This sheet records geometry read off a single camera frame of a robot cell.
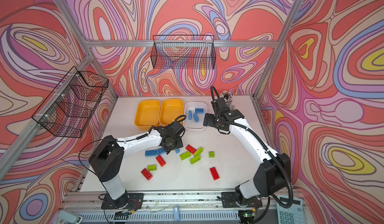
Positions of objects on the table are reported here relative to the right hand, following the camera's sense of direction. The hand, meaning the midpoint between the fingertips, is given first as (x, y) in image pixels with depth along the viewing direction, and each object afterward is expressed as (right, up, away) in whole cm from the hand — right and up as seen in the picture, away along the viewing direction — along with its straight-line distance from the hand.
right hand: (213, 126), depth 83 cm
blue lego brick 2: (-9, +4, +22) cm, 24 cm away
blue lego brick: (-37, -17, +6) cm, 41 cm away
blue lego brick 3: (-7, +9, +25) cm, 27 cm away
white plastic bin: (-13, -1, +22) cm, 26 cm away
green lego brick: (-16, -18, +6) cm, 25 cm away
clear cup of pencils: (+11, +18, +10) cm, 23 cm away
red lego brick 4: (0, -26, -2) cm, 26 cm away
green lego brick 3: (-10, -20, +3) cm, 23 cm away
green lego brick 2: (-8, -16, +6) cm, 19 cm away
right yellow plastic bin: (-28, +9, +25) cm, 39 cm away
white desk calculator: (+36, -40, -14) cm, 56 cm away
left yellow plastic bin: (-45, +6, +25) cm, 51 cm away
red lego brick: (-13, -15, +8) cm, 21 cm away
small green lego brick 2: (-1, -18, +5) cm, 18 cm away
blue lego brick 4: (-21, -16, +8) cm, 28 cm away
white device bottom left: (-67, -39, -16) cm, 79 cm away
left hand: (-18, -13, +6) cm, 23 cm away
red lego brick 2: (-30, -21, +4) cm, 37 cm away
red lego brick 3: (-36, -27, -2) cm, 45 cm away
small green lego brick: (-35, -23, -1) cm, 42 cm away
